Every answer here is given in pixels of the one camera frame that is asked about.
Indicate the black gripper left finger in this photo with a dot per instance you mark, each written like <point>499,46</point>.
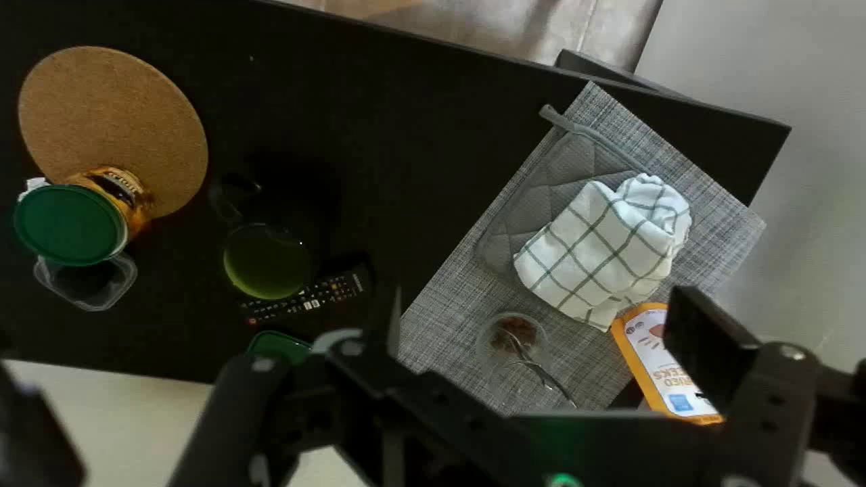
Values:
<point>380,397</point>

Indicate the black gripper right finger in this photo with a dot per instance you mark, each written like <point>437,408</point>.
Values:
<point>741,376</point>

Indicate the green plastic lid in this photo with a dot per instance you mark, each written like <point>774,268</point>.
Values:
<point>69,226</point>

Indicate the small green lid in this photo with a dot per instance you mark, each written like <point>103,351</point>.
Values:
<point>279,347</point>

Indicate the orange white packet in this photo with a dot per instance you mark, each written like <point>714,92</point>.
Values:
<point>660,380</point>

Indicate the black remote control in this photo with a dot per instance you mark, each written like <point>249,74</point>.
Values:
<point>331,286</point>

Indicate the white checked dish towel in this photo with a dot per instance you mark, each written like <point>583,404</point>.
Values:
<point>608,250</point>

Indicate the grey woven placemat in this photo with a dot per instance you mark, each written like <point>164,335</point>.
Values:
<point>438,328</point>

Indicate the clear plastic container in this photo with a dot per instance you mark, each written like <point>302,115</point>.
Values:
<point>95,286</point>

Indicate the grey quilted pot holder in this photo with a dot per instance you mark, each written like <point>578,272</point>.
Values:
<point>548,181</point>

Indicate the round cork mat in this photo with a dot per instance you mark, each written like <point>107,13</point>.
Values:
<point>92,107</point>

